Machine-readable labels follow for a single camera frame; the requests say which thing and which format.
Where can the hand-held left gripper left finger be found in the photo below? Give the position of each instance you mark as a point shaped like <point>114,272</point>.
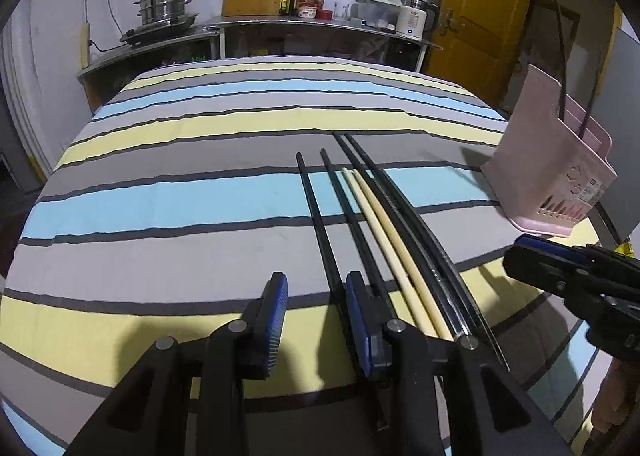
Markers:
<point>277,323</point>

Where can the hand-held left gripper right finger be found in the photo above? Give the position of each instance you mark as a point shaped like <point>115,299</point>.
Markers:
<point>357,321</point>

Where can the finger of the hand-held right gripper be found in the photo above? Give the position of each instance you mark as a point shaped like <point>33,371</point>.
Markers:
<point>545,271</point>
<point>550,247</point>

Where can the cream chopstick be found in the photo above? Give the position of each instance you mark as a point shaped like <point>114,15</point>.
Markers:
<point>425,286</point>
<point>411,286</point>

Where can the pink utensil holder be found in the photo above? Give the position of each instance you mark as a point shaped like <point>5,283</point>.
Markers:
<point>540,161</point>

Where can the black silver-banded chopstick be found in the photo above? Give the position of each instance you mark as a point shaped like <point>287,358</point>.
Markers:
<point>397,216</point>
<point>413,216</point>

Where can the person's right hand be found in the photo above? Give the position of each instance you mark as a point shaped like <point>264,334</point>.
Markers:
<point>610,401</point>

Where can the striped cloth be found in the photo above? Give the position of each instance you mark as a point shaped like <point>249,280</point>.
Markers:
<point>200,186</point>

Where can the yellow wooden door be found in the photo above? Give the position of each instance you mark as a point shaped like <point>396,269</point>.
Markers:
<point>480,11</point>

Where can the white electric kettle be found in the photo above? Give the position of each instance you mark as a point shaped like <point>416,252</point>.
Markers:
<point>412,18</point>

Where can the clear plastic container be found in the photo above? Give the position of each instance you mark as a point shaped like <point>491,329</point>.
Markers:
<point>375,11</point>

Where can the steel counter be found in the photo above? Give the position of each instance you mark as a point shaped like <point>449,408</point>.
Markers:
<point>280,25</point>

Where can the red container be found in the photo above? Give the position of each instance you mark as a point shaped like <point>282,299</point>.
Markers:
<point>327,15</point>

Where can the clear drinking glass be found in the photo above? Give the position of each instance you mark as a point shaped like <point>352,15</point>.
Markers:
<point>342,12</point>

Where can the white patterned jar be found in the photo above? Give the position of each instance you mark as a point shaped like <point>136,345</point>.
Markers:
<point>307,12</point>

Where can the black induction cooker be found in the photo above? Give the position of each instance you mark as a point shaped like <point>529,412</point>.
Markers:
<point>155,31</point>

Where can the cream power strip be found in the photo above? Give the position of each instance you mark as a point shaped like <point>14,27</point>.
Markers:
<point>85,43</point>

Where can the steel steamer pot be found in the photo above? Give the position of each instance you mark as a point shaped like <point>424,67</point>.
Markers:
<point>162,3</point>

